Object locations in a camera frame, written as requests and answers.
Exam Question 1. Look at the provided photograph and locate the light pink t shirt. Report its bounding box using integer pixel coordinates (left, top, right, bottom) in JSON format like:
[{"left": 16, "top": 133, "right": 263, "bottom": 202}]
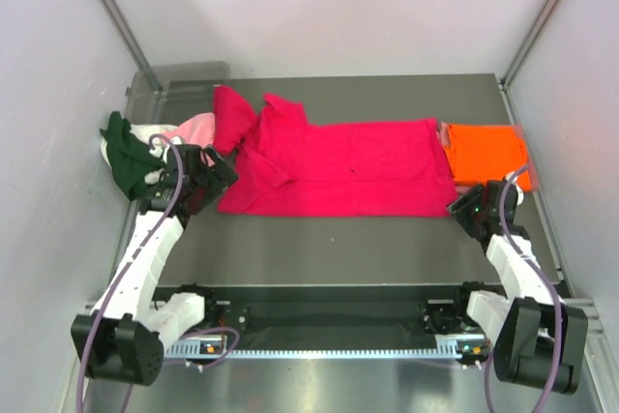
[{"left": 166, "top": 112, "right": 216, "bottom": 148}]

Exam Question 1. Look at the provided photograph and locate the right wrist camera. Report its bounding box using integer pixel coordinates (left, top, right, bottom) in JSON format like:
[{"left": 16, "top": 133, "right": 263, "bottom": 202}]
[{"left": 504, "top": 171, "right": 525, "bottom": 206}]

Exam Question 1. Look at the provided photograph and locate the magenta t shirt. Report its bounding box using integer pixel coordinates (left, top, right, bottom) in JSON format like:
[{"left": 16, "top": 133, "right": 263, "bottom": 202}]
[{"left": 218, "top": 94, "right": 457, "bottom": 218}]

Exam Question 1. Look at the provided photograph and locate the right aluminium frame post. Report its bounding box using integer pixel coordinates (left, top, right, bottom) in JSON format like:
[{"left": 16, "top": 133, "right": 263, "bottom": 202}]
[{"left": 499, "top": 0, "right": 562, "bottom": 92}]

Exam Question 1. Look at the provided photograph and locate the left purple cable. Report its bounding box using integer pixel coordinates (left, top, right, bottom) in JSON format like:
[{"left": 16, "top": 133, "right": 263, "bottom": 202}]
[{"left": 76, "top": 134, "right": 241, "bottom": 413}]

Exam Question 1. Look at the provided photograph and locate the left aluminium frame post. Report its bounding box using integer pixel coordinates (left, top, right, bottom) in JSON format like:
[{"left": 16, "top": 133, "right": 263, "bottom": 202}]
[{"left": 99, "top": 0, "right": 162, "bottom": 94}]

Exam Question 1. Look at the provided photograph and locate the grey plastic bin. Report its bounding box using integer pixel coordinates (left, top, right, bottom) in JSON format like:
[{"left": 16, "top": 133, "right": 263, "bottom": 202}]
[{"left": 125, "top": 61, "right": 230, "bottom": 125}]

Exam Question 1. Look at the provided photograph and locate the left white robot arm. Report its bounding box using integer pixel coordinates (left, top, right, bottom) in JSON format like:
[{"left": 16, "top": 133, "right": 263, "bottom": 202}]
[{"left": 71, "top": 144, "right": 239, "bottom": 386}]

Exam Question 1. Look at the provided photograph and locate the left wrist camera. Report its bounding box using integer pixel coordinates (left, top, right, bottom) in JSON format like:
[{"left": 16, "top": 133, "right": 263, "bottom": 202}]
[{"left": 148, "top": 134, "right": 183, "bottom": 164}]

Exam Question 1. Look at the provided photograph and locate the red t shirt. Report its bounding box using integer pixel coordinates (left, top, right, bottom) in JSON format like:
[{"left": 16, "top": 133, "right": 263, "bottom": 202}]
[{"left": 213, "top": 85, "right": 257, "bottom": 155}]

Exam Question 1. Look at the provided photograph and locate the dark green t shirt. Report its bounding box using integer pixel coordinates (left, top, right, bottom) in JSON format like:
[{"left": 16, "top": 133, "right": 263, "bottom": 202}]
[{"left": 100, "top": 111, "right": 164, "bottom": 201}]

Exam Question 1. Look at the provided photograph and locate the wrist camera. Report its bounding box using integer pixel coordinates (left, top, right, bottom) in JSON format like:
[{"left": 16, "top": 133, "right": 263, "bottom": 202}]
[
  {"left": 148, "top": 134, "right": 183, "bottom": 164},
  {"left": 504, "top": 171, "right": 525, "bottom": 206}
]

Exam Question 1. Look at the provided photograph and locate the folded salmon pink t shirt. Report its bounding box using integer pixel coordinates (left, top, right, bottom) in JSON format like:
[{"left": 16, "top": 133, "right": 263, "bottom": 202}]
[{"left": 434, "top": 121, "right": 533, "bottom": 195}]

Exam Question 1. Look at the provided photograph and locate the white t shirt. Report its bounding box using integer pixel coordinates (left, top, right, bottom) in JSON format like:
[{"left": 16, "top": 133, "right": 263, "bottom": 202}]
[{"left": 101, "top": 124, "right": 178, "bottom": 185}]

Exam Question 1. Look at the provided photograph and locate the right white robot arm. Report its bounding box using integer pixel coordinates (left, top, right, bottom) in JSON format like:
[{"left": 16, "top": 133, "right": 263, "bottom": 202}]
[{"left": 447, "top": 181, "right": 588, "bottom": 394}]

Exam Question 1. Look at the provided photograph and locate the aluminium frame post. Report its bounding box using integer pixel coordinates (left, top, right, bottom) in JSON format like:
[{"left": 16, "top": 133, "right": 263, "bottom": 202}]
[
  {"left": 499, "top": 0, "right": 562, "bottom": 92},
  {"left": 99, "top": 0, "right": 162, "bottom": 94}
]

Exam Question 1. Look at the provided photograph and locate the folded orange t shirt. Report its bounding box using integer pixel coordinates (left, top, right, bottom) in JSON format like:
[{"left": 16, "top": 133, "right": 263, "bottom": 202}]
[{"left": 442, "top": 123, "right": 533, "bottom": 193}]

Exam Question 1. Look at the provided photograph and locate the slotted grey cable duct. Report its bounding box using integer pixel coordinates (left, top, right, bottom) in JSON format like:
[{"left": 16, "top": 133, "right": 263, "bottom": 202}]
[{"left": 164, "top": 335, "right": 487, "bottom": 362}]

